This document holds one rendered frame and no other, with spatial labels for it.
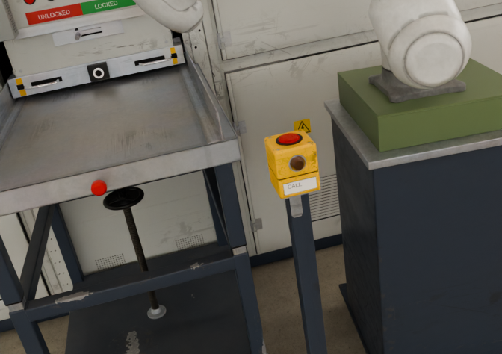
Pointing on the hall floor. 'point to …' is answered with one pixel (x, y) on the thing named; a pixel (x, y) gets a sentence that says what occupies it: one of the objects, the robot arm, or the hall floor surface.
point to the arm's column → (423, 250)
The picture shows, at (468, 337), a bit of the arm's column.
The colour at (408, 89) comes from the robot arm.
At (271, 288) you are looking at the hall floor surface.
